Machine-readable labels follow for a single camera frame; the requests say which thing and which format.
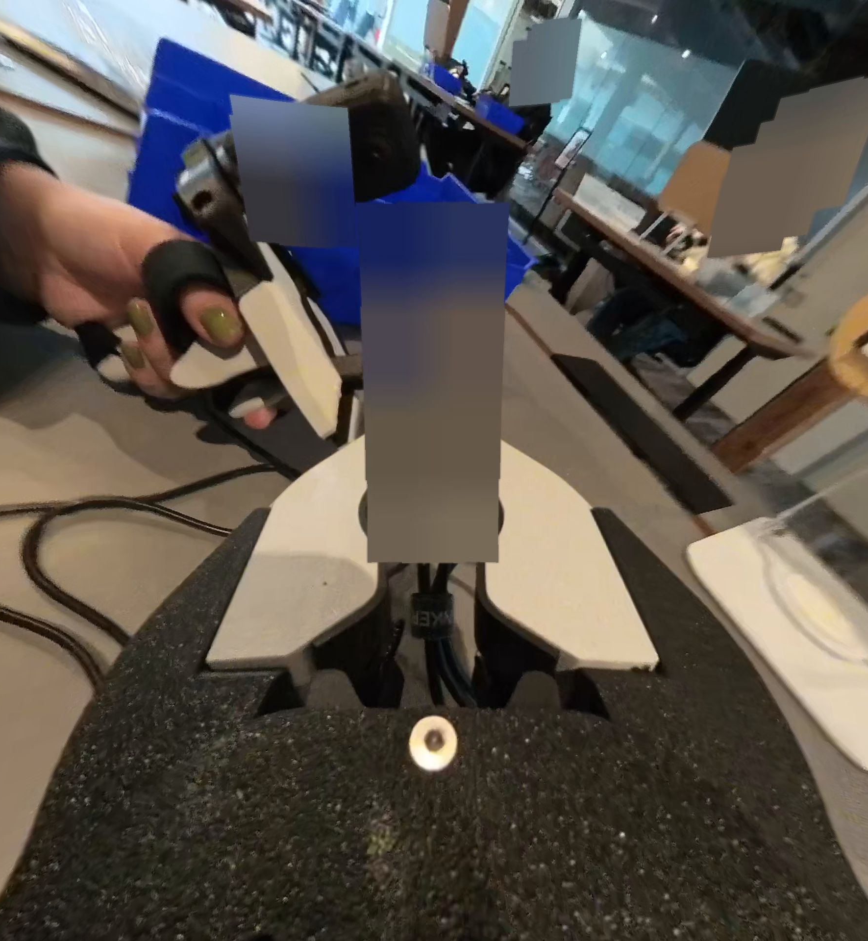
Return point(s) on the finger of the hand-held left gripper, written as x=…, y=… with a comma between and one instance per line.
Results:
x=294, y=353

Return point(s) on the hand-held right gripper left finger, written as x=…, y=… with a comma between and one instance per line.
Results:
x=294, y=581

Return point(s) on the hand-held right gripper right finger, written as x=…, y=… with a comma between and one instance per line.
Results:
x=573, y=581

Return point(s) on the blue plastic bin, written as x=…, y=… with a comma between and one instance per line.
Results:
x=176, y=88

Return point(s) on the person's left forearm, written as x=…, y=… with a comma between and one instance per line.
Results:
x=0, y=184

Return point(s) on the person's left hand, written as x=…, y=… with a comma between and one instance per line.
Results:
x=88, y=264

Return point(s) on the clear acrylic sheet stand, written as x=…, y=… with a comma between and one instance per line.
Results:
x=757, y=588

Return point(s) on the wooden column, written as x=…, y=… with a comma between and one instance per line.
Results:
x=772, y=419

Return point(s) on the small blue bin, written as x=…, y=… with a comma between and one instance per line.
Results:
x=500, y=110
x=445, y=73

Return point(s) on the wooden office desk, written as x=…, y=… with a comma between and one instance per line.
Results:
x=610, y=220

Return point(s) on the small framed floor sign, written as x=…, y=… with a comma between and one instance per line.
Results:
x=579, y=147

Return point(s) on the rounded wooden board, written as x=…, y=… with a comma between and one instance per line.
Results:
x=864, y=367

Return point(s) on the brown cardboard panel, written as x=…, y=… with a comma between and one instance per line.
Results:
x=687, y=180

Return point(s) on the black screen panel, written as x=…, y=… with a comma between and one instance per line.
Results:
x=739, y=95

